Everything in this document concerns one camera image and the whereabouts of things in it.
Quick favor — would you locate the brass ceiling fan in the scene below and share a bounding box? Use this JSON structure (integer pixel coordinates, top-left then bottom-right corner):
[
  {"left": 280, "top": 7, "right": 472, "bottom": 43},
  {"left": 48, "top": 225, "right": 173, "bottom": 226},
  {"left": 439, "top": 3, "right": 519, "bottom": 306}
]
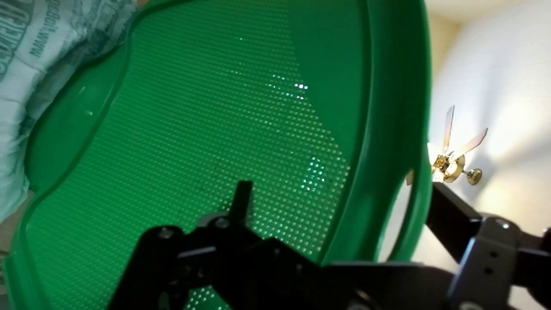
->
[{"left": 406, "top": 105, "right": 489, "bottom": 186}]

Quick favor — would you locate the green perforated plastic bin lid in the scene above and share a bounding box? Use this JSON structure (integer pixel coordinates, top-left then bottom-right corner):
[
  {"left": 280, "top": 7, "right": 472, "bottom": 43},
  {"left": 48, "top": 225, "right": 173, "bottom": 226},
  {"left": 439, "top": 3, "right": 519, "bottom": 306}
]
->
[{"left": 2, "top": 0, "right": 433, "bottom": 310}]

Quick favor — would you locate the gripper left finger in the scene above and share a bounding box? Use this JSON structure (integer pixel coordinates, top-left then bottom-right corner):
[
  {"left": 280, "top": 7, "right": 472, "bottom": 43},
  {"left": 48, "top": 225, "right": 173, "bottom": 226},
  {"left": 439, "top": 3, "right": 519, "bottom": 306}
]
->
[{"left": 107, "top": 180, "right": 328, "bottom": 310}]

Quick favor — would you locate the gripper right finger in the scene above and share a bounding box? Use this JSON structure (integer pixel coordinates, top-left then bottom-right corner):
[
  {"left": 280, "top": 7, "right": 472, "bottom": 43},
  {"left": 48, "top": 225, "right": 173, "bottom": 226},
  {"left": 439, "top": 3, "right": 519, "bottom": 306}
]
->
[{"left": 426, "top": 183, "right": 551, "bottom": 310}]

